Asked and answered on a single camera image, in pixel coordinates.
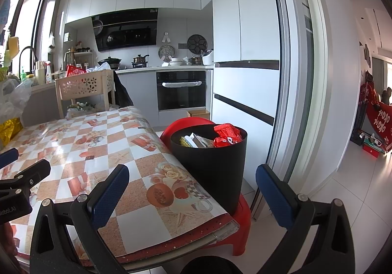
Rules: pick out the white utensil holder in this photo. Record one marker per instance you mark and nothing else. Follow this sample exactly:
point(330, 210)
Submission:
point(39, 73)

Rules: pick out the black wok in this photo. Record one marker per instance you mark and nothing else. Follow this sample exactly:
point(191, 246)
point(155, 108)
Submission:
point(109, 61)

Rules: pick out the red plastic stool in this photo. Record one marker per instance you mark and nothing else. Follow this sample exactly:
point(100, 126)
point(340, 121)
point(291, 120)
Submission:
point(242, 231)

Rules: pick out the red festive banner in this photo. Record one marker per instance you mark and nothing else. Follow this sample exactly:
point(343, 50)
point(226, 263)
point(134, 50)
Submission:
point(382, 120)

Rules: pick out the spice shelf rack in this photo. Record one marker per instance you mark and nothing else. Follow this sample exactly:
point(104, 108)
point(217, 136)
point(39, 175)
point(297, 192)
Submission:
point(83, 58)

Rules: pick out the red snack packet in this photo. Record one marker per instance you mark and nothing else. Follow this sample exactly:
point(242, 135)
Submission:
point(226, 136)

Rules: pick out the black garbage bag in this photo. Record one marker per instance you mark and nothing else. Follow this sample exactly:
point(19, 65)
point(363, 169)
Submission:
point(122, 93)

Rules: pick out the round black tray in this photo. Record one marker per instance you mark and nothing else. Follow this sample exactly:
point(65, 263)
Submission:
point(197, 42)

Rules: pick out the yellow plastic container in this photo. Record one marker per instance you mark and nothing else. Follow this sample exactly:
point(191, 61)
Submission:
point(13, 47)

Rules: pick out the round patterned plate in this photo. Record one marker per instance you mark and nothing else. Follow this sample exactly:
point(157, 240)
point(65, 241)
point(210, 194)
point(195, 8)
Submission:
point(167, 52)

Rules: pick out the white hanging bag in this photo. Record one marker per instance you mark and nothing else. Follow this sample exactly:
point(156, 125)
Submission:
point(52, 42)

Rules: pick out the window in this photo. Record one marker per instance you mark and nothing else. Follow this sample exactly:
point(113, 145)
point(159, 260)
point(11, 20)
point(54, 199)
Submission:
point(26, 16)

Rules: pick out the white rice cooker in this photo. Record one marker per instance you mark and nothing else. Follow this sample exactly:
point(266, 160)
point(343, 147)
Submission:
point(208, 59)

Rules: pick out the yellow wrapper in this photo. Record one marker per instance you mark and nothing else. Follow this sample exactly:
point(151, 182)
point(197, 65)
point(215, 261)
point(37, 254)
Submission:
point(184, 141)

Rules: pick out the cardboard box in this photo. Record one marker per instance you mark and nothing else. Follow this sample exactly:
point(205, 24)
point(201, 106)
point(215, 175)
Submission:
point(199, 114)

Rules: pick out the red plastic basket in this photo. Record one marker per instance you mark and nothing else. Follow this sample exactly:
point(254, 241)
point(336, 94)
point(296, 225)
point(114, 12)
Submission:
point(75, 71)

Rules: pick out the white refrigerator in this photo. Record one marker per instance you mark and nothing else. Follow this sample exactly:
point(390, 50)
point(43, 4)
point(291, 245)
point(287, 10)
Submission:
point(245, 32)

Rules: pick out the white kitchen counter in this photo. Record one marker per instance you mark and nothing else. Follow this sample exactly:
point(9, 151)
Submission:
point(147, 68)

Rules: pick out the black built-in oven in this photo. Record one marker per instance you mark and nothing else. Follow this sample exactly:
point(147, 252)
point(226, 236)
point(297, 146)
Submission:
point(180, 96)

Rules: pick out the checkered tablecloth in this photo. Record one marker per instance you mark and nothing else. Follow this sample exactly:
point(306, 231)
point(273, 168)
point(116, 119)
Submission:
point(92, 154)

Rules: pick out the gold foil bag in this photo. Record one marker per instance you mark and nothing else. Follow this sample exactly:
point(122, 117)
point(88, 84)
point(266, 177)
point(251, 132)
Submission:
point(10, 130)

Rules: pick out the black range hood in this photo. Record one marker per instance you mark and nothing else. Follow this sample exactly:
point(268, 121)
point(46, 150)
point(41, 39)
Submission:
point(125, 35)

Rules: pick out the bag of vegetables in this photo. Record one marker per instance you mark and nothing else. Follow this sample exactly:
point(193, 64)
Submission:
point(84, 108)

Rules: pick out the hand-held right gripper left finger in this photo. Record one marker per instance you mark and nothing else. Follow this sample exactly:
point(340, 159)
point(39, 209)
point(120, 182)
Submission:
point(110, 197)

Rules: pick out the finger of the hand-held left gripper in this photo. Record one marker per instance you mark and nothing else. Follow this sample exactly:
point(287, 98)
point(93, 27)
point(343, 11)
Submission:
point(27, 176)
point(7, 157)

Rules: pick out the large clear plastic bag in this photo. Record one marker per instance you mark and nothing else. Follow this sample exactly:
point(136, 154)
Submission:
point(15, 96)

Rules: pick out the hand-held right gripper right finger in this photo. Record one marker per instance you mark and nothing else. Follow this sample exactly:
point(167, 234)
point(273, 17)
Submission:
point(275, 197)

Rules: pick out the black faucet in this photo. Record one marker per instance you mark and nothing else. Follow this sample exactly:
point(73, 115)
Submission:
point(27, 47)

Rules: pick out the white spray bottle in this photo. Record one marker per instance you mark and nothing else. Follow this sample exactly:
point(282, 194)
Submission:
point(49, 76)

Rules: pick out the beige storage cart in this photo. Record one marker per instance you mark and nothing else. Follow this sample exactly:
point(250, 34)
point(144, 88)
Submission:
point(79, 85)

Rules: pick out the white pot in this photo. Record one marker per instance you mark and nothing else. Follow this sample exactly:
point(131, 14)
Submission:
point(176, 62)

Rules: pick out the black round object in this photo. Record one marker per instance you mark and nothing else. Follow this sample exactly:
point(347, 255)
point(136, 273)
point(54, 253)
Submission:
point(211, 266)

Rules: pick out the black trash bin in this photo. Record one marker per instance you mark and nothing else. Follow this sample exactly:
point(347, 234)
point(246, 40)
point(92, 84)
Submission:
point(211, 176)

